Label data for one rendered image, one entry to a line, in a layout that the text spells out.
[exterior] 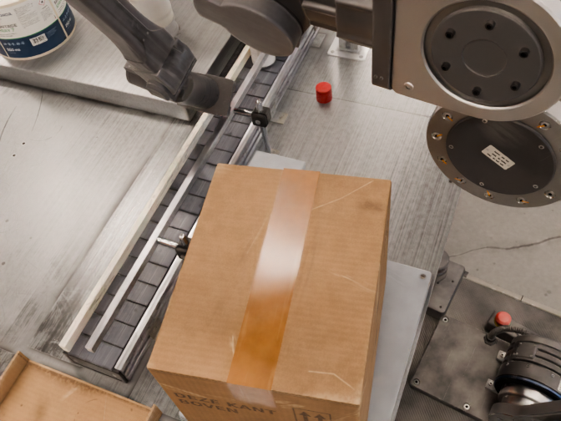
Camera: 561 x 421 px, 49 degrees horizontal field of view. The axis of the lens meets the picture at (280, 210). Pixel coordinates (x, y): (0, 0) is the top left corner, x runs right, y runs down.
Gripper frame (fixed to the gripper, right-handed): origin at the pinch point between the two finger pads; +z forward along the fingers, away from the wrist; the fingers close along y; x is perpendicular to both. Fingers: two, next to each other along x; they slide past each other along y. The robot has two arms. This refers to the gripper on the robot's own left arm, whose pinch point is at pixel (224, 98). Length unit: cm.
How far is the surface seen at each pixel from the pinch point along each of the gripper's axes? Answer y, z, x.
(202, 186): -2.1, -6.6, 16.8
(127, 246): 3.1, -20.3, 28.1
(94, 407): -2, -30, 52
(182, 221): -2.1, -11.9, 23.1
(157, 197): 2.9, -13.4, 19.9
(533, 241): -72, 103, 21
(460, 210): -47, 107, 17
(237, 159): -5.7, -1.1, 10.6
